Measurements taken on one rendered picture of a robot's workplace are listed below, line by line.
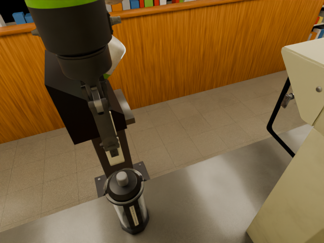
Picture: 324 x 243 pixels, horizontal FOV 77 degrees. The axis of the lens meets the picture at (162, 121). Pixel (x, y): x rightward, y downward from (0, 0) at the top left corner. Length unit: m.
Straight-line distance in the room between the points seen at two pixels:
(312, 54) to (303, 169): 0.21
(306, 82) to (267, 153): 0.64
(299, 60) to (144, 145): 1.93
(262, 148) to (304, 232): 0.52
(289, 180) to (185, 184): 0.42
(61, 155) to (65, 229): 1.63
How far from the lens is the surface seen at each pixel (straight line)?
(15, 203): 2.28
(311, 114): 0.42
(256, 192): 0.88
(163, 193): 0.82
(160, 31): 2.34
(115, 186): 0.57
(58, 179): 2.22
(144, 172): 1.99
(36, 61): 2.30
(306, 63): 0.41
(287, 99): 0.89
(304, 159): 0.47
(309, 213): 0.53
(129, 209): 0.61
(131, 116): 1.12
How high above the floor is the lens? 1.66
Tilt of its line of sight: 42 degrees down
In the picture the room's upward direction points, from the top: 3 degrees counter-clockwise
